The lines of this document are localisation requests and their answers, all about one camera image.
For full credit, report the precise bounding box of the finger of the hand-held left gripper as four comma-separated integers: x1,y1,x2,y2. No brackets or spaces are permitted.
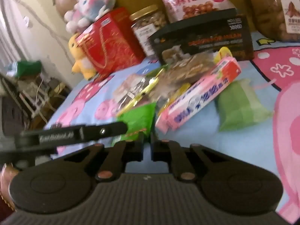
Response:
75,121,128,143

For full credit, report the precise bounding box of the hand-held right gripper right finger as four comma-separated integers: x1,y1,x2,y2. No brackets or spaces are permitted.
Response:
150,133,235,183

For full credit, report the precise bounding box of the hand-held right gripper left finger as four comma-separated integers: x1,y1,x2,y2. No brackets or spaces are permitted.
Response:
62,133,144,184

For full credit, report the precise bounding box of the bright green snack packet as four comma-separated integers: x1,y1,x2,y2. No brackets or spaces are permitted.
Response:
116,102,157,143

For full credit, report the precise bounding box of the clear packet with yellow edge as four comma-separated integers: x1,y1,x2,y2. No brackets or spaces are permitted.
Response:
112,69,164,118

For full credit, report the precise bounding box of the long pink box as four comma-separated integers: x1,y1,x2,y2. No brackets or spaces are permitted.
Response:
155,56,242,134

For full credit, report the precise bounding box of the clear bag of brown snacks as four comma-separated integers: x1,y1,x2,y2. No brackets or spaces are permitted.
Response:
150,54,219,104

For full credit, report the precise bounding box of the light green packet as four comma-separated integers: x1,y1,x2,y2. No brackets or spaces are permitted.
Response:
216,78,273,132

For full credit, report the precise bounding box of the black cardboard box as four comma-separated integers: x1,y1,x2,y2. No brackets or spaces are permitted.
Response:
149,16,255,64

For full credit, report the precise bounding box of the person's left hand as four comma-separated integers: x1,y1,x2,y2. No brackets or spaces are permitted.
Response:
0,165,19,210

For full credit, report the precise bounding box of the dark clutter pile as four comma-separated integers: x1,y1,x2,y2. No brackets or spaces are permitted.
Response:
0,73,72,136

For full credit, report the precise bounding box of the yellow plush duck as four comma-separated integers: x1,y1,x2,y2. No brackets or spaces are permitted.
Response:
68,33,98,80

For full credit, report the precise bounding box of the green bag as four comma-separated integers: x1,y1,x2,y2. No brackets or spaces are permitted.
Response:
14,60,43,78

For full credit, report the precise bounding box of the red gift box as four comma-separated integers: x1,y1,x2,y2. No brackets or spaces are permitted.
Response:
75,7,146,81

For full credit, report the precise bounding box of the printed blanket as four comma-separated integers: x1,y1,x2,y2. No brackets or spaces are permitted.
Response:
46,30,300,223

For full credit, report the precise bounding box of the small gold-lid nut jar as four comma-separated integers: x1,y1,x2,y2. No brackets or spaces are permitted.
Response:
129,4,168,57

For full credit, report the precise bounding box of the pink and blue plush toy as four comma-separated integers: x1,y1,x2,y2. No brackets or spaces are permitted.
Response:
64,0,116,33

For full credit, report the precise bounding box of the white curtain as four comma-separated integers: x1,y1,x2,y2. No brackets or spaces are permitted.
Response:
0,0,31,61

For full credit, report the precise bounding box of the pink snack bag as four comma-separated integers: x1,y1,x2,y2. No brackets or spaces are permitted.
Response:
149,0,231,24

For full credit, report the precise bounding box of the large clear nut jar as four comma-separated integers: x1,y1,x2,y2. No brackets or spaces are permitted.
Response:
242,0,300,43

